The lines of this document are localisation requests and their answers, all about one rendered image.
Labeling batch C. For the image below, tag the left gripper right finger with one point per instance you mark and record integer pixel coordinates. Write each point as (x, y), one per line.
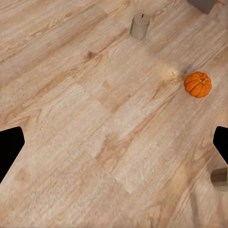
(220, 140)

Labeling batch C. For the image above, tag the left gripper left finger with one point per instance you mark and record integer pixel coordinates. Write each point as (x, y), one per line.
(11, 142)

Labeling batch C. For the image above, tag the pillar candle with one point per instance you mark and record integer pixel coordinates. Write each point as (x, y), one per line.
(139, 26)
(219, 179)

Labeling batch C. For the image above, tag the pumpkin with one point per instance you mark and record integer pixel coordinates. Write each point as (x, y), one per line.
(198, 84)

